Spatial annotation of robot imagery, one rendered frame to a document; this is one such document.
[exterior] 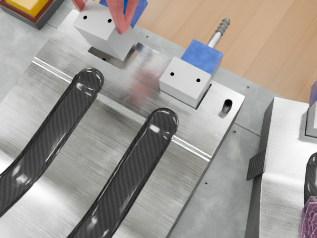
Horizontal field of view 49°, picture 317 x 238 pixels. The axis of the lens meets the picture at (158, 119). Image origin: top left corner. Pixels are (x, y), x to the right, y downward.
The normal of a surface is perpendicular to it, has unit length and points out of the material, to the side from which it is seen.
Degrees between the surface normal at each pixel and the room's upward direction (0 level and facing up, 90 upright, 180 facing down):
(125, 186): 3
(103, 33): 12
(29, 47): 0
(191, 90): 0
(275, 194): 21
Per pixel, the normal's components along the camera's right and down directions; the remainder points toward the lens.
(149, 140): -0.01, -0.28
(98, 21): -0.24, -0.26
